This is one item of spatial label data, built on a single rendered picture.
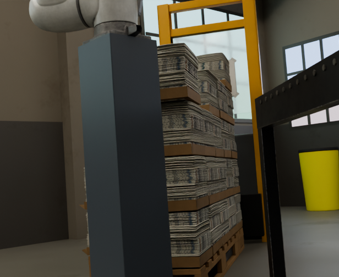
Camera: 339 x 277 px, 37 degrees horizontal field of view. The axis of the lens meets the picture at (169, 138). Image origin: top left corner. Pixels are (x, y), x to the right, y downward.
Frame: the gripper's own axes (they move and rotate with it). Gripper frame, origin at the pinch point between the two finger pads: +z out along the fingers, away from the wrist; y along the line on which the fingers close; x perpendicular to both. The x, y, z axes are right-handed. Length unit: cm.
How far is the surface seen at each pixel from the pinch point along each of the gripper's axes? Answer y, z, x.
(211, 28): -4, -48, -182
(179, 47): -17.3, 9.2, -8.2
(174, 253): -8, 93, -12
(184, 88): -18.3, 26.6, -7.4
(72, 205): 147, 82, -240
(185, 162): -15, 57, -12
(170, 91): -12.5, 27.1, -7.4
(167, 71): -11.7, 18.8, -7.3
